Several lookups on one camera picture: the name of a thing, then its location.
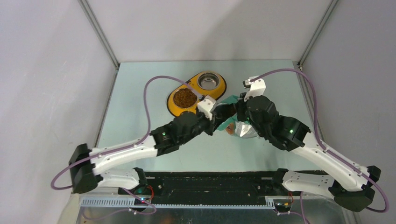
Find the left steel bowl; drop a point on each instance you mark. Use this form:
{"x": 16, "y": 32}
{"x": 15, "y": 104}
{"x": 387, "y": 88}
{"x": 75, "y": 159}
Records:
{"x": 185, "y": 97}

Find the green pet food bag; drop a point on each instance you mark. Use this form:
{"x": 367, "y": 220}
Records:
{"x": 231, "y": 125}

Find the grey slotted cable duct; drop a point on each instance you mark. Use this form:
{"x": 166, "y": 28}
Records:
{"x": 126, "y": 202}

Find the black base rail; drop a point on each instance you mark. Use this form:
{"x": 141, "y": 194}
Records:
{"x": 209, "y": 187}

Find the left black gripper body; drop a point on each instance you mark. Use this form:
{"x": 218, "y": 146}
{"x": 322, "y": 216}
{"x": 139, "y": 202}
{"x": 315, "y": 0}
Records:
{"x": 204, "y": 124}

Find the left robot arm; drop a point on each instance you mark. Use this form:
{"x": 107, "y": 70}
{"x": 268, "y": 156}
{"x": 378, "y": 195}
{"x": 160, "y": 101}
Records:
{"x": 96, "y": 167}

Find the right steel bowl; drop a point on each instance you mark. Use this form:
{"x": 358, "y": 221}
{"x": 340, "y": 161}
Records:
{"x": 208, "y": 81}

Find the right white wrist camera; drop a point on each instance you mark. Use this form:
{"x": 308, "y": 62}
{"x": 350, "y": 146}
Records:
{"x": 256, "y": 87}

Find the yellow double bowl feeder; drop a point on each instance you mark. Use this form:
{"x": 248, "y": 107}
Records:
{"x": 183, "y": 98}

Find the steel bowl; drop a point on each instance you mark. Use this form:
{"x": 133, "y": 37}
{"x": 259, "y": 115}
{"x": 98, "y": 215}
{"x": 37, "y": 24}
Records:
{"x": 208, "y": 81}
{"x": 185, "y": 97}

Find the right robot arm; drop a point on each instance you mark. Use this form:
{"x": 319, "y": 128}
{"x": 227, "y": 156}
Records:
{"x": 343, "y": 181}

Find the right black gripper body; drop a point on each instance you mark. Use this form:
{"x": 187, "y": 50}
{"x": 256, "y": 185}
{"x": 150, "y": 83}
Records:
{"x": 242, "y": 112}

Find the brown pet food kibble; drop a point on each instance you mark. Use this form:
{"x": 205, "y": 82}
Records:
{"x": 185, "y": 97}

